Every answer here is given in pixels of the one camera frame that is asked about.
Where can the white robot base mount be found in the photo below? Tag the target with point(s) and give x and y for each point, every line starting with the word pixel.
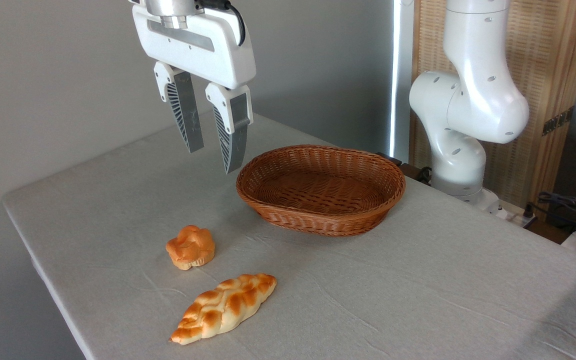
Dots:
pixel 490 202

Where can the brown wicker oval basket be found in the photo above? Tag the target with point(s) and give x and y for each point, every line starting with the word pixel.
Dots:
pixel 318 220

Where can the flower-shaped orange bun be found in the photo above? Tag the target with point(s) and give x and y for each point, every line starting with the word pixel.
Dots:
pixel 190 247

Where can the black table edge clamp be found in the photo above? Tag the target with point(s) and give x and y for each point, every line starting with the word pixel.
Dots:
pixel 410 171

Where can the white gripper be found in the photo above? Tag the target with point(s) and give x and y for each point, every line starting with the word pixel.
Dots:
pixel 195 50

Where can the black metal screen hinge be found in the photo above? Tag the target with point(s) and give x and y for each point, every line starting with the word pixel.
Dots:
pixel 558 121

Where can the braided golden bread loaf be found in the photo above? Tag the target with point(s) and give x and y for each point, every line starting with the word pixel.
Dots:
pixel 223 307

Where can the white vertical post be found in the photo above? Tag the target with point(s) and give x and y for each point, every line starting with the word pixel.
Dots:
pixel 402 75

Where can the grey tablecloth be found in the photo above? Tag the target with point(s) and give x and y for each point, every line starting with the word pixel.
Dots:
pixel 393 300

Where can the wooden slatted screen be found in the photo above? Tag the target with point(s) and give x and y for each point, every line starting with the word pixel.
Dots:
pixel 548 50

